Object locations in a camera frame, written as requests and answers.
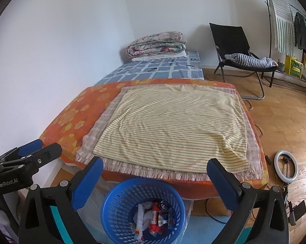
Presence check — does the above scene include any red snack packet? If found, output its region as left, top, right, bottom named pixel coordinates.
left=148, top=203, right=169, bottom=237

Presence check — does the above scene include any orange floral blanket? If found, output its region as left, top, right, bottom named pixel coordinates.
left=40, top=78, right=269, bottom=199

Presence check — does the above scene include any black folding chair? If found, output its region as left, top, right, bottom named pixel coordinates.
left=209, top=23, right=277, bottom=100

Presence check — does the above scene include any black clothes rack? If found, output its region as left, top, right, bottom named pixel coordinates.
left=261, top=0, right=306, bottom=99

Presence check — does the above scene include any dark hanging garment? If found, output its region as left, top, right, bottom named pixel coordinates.
left=293, top=11, right=306, bottom=56

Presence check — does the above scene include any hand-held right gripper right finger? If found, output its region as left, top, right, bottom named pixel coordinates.
left=206, top=158, right=290, bottom=244

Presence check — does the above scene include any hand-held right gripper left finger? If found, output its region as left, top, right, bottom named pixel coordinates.
left=18, top=156, right=104, bottom=244

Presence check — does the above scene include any teal garment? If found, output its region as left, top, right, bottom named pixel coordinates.
left=49, top=205, right=70, bottom=244

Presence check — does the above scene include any yellow plastic crate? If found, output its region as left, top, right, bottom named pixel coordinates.
left=285, top=55, right=304, bottom=79

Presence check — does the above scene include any light blue mat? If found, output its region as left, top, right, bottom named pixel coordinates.
left=186, top=224, right=235, bottom=244

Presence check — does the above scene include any folded floral quilt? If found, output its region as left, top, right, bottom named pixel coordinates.
left=126, top=32, right=188, bottom=59

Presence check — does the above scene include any yellow striped cloth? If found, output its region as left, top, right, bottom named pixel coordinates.
left=93, top=84, right=251, bottom=176

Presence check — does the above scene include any striped garment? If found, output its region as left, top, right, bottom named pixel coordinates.
left=224, top=53, right=277, bottom=70

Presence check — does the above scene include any fringed checked cloth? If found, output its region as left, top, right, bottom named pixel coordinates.
left=75, top=84, right=264, bottom=182

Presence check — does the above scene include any black cable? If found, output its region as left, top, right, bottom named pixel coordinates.
left=206, top=198, right=236, bottom=224

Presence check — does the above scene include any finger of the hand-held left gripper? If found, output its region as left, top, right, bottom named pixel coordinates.
left=5, top=143, right=62, bottom=175
left=0, top=139, right=44, bottom=162

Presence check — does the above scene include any blue plastic basket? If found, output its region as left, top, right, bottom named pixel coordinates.
left=100, top=177, right=186, bottom=244

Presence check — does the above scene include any blue checked bedsheet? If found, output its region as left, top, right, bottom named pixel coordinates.
left=93, top=51, right=204, bottom=85

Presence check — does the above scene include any black phone mount stand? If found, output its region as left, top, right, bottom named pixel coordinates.
left=283, top=184, right=306, bottom=226

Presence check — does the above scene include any white ring light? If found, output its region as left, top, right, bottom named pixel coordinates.
left=274, top=150, right=299, bottom=186

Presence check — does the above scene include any striped hanging towel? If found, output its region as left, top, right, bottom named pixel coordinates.
left=267, top=0, right=296, bottom=56

